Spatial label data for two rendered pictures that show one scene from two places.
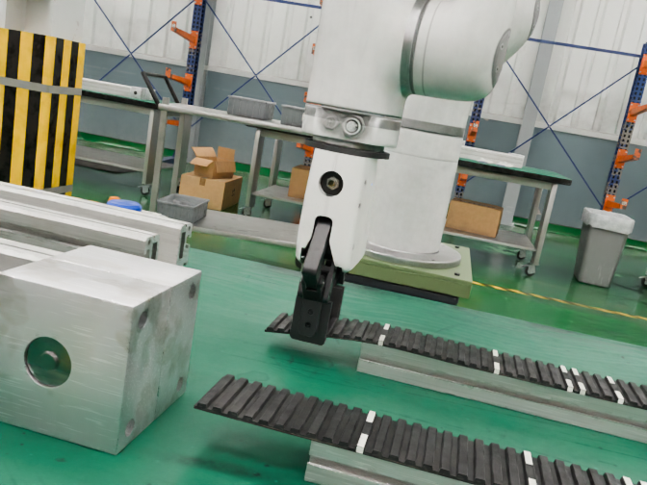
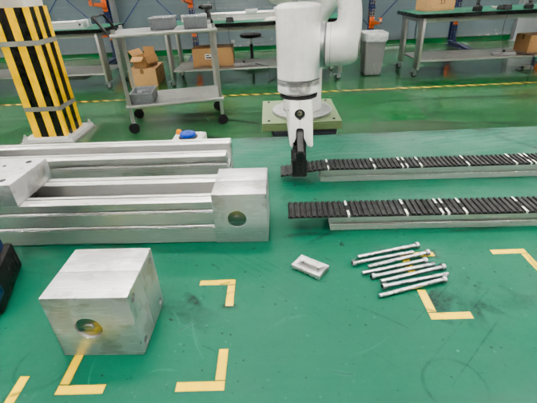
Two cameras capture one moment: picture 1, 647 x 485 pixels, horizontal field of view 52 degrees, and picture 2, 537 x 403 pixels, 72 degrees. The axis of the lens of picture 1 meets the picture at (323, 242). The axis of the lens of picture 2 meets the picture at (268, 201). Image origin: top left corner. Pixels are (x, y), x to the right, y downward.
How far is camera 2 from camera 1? 0.28 m
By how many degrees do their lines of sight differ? 20
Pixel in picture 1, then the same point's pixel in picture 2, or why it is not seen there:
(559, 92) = not seen: outside the picture
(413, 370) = (342, 175)
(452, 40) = (341, 45)
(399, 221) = not seen: hidden behind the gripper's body
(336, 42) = (290, 53)
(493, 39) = (357, 40)
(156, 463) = (282, 239)
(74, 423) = (251, 235)
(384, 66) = (312, 60)
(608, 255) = (377, 56)
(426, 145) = not seen: hidden behind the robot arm
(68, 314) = (241, 201)
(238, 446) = (302, 225)
